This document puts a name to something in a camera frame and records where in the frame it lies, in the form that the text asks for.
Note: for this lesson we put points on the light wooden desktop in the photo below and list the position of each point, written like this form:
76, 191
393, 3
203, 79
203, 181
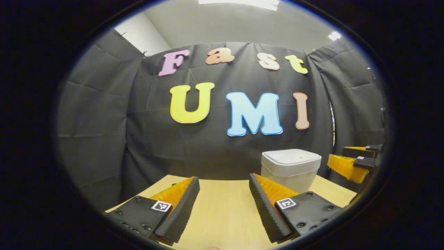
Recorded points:
222, 215

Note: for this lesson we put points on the long ceiling light panel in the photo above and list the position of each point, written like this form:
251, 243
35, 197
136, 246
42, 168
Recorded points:
239, 4

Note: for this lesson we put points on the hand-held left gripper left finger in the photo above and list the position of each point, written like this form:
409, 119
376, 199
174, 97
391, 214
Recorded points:
180, 213

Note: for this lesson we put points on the black backdrop cloth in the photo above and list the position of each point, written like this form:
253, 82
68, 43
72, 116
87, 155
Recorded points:
138, 139

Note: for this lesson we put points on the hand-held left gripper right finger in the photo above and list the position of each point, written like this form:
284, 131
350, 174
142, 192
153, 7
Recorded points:
265, 211

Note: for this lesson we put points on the small ceiling light panel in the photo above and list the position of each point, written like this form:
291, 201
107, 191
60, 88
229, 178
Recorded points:
334, 35

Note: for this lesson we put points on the grey desktop garbage bin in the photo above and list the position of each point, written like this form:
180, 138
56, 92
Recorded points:
291, 166

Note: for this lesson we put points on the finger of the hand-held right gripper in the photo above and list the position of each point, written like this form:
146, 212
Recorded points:
359, 152
364, 162

